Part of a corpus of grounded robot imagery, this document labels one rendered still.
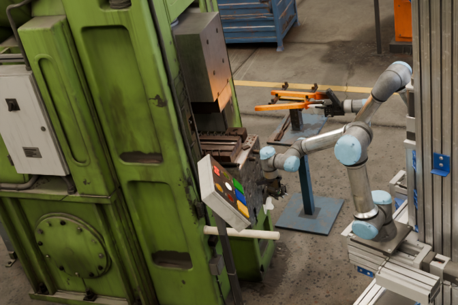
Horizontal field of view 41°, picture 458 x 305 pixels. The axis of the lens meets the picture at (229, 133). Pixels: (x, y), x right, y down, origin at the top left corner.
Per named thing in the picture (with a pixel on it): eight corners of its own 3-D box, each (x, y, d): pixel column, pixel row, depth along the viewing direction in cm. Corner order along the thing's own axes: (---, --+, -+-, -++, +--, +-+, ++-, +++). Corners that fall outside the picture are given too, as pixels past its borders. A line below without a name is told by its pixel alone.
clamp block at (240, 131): (248, 135, 385) (246, 126, 381) (244, 143, 378) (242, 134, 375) (230, 135, 389) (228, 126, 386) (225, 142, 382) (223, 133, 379)
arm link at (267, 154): (270, 155, 292) (255, 152, 297) (274, 174, 298) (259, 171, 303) (279, 146, 298) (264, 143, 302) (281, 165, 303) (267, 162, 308)
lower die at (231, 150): (242, 146, 375) (240, 134, 371) (232, 165, 359) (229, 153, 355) (180, 144, 390) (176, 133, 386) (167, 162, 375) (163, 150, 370)
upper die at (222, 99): (232, 95, 357) (229, 80, 353) (220, 112, 342) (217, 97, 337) (167, 95, 373) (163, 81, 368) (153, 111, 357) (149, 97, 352)
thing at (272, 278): (305, 242, 427) (305, 242, 426) (285, 306, 381) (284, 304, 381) (251, 238, 441) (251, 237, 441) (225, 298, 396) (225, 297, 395)
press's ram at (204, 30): (236, 70, 363) (223, 5, 343) (214, 102, 333) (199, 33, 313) (172, 71, 378) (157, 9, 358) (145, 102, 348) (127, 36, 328)
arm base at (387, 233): (403, 227, 302) (402, 212, 297) (387, 246, 293) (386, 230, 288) (375, 218, 312) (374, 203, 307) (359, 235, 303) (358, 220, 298)
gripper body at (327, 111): (323, 117, 358) (344, 117, 354) (322, 104, 354) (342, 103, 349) (326, 111, 364) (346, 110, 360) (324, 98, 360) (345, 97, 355)
